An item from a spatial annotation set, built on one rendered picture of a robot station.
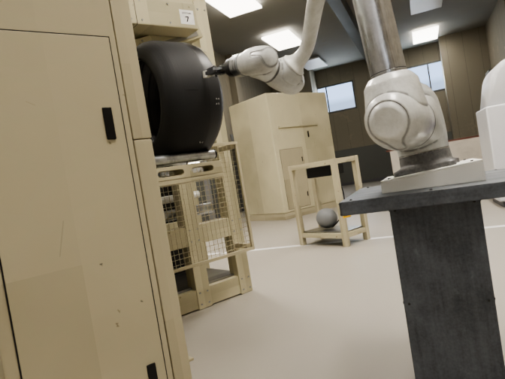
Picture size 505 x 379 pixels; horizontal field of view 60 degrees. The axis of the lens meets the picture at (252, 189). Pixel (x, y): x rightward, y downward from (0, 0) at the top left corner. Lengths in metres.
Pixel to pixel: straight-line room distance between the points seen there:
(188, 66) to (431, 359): 1.46
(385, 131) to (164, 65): 1.10
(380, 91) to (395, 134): 0.13
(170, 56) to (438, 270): 1.36
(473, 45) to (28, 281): 13.08
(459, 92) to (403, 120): 12.17
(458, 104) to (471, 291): 11.99
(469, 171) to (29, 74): 1.14
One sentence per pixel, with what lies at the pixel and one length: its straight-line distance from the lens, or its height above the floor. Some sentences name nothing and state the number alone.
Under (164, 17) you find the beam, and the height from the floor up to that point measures 1.68.
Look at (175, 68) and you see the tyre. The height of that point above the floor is 1.27.
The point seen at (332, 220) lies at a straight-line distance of 4.30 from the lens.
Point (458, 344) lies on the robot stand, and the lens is 1.51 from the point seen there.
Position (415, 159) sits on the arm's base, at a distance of 1.44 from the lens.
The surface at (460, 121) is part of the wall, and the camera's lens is 13.30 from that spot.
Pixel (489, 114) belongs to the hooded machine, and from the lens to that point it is 5.33.
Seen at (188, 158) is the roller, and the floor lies 0.89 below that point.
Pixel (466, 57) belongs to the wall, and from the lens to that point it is 13.50.
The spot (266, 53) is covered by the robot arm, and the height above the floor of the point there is 1.19.
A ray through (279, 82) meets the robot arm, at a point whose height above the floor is 1.11.
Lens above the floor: 0.77
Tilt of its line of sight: 2 degrees down
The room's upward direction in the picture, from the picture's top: 9 degrees counter-clockwise
